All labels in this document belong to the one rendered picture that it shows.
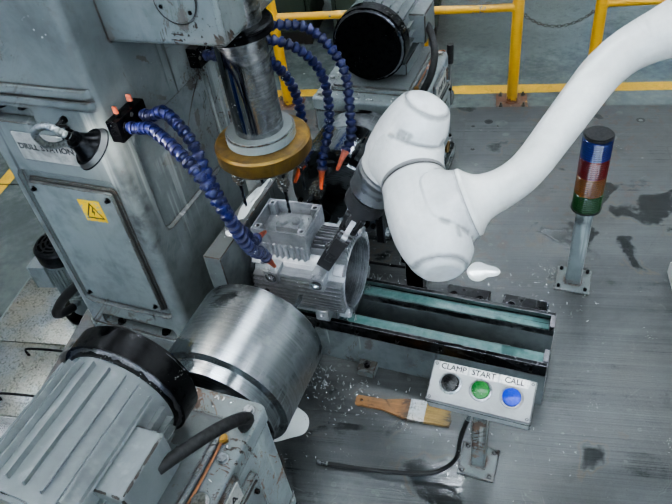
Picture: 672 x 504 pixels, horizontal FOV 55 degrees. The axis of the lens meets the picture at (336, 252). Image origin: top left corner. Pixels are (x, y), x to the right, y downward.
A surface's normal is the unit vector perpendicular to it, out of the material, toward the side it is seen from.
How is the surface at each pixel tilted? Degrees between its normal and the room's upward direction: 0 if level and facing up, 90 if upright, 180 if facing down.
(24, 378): 0
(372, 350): 90
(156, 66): 90
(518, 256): 0
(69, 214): 90
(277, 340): 43
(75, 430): 23
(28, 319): 0
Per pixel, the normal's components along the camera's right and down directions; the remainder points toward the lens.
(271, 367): 0.64, -0.34
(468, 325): -0.36, 0.66
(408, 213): -0.57, -0.32
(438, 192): -0.28, -0.46
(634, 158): -0.12, -0.73
